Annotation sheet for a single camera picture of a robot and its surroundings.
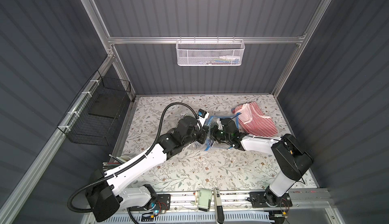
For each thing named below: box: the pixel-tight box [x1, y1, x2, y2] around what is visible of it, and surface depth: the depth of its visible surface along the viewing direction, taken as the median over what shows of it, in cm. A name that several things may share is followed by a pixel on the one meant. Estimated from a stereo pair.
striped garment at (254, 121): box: [231, 101, 278, 137], surface depth 101 cm
